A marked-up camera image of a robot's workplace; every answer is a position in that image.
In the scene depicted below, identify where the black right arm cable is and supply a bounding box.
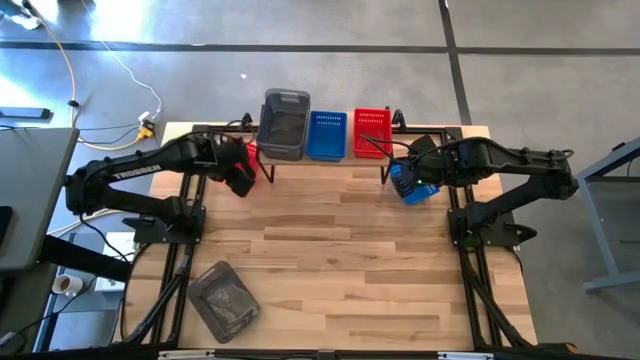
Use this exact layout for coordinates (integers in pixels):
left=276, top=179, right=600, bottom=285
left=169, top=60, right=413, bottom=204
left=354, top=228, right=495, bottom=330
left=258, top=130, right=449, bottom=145
left=358, top=132, right=417, bottom=157

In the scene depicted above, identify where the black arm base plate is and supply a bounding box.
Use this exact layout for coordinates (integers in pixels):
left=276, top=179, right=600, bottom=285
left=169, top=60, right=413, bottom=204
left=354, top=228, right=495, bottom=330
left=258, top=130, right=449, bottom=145
left=448, top=207, right=539, bottom=250
left=122, top=204, right=206, bottom=245

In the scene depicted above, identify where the grey desk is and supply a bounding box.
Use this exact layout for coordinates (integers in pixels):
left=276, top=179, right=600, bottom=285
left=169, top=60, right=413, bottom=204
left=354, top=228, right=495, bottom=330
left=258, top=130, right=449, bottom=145
left=0, top=127, right=80, bottom=271

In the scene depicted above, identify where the grey metal table frame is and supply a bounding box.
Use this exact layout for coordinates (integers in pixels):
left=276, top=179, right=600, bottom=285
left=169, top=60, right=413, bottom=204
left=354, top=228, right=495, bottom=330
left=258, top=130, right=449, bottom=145
left=551, top=137, right=640, bottom=294

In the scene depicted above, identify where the white floor box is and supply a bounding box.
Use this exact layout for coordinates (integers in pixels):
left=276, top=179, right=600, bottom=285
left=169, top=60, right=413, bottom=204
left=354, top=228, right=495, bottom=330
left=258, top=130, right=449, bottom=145
left=94, top=230, right=137, bottom=293

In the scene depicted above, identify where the black metal table frame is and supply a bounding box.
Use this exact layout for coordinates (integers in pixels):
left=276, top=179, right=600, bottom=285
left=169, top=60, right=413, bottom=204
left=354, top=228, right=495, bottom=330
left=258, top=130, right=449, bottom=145
left=122, top=110, right=539, bottom=351

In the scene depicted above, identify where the black diagonal bar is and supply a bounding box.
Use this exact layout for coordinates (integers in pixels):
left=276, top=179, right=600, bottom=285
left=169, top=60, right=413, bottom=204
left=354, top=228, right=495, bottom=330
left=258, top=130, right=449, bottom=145
left=37, top=233, right=134, bottom=284

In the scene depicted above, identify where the yellow floor cable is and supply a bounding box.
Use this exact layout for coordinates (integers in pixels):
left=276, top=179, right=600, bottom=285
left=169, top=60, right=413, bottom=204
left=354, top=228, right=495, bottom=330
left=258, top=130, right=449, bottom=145
left=22, top=0, right=151, bottom=152

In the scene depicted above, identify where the white floor cable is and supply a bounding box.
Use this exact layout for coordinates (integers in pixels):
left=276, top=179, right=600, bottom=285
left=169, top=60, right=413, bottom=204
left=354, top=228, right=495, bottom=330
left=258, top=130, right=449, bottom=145
left=97, top=37, right=164, bottom=121

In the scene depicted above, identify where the wooden shelf with black legs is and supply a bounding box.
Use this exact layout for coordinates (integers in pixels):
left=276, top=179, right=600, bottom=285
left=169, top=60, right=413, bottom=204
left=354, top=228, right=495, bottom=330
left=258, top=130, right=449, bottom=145
left=256, top=104, right=396, bottom=185

